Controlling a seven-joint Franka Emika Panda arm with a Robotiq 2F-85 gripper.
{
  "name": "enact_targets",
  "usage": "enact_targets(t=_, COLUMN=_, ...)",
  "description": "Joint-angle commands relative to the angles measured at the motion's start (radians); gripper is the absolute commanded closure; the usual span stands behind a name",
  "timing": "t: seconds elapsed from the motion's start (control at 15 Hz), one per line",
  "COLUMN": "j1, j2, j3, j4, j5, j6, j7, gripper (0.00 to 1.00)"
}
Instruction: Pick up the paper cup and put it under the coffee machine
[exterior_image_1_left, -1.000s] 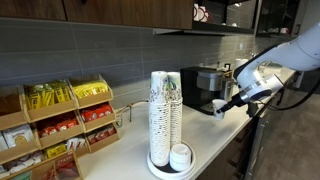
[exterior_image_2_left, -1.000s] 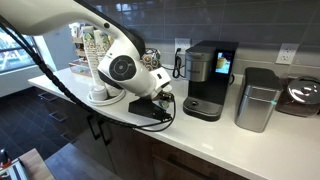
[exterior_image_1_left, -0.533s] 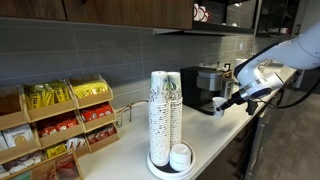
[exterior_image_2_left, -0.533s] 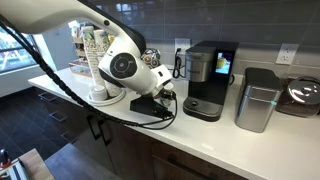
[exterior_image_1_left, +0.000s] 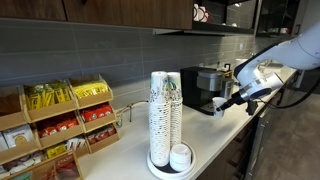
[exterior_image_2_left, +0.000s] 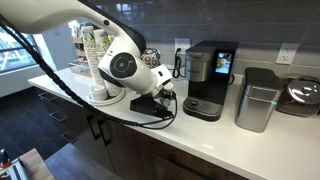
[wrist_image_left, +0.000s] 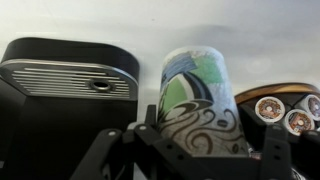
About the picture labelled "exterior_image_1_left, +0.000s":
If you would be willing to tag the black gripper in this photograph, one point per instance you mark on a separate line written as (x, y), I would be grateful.
(241, 96)

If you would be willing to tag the patterned paper cup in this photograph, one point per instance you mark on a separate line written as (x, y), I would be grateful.
(219, 106)

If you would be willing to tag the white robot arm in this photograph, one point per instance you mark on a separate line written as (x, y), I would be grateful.
(283, 60)

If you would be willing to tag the black coffee machine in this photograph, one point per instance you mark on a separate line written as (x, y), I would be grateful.
(193, 86)

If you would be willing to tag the white round cup tray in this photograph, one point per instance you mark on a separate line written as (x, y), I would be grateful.
(156, 170)

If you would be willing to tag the stainless steel canister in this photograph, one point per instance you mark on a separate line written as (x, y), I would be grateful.
(228, 88)

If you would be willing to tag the tall stack of paper cups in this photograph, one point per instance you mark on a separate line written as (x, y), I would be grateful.
(159, 123)
(176, 113)

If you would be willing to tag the dark wood base cabinets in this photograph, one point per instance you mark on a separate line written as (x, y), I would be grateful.
(233, 153)

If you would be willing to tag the white and red mug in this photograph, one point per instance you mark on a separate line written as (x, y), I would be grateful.
(201, 13)

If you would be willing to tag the bundle of dark red packets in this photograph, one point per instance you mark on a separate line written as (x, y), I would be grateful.
(101, 134)

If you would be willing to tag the bundle of yellow sugar packets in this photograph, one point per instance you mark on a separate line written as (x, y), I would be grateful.
(90, 88)

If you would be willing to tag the bundle of white packets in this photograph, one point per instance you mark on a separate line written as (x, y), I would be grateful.
(76, 143)

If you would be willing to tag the wooden condiment organizer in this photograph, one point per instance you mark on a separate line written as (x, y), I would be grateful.
(56, 131)

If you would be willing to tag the red snack bag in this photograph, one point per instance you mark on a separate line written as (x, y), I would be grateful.
(66, 170)

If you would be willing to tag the small yellow packets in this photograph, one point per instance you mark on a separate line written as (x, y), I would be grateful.
(55, 150)

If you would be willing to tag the bundle of yellow tea packets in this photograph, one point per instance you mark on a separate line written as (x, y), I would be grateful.
(46, 95)

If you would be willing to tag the white tea box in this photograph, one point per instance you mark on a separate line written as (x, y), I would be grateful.
(18, 136)

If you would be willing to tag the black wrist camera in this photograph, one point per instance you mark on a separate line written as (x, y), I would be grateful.
(252, 107)

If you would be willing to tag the dark open wall shelf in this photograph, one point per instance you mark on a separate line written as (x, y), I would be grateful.
(216, 28)

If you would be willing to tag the dark wood wall cabinets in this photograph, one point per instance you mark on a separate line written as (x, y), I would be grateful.
(100, 11)

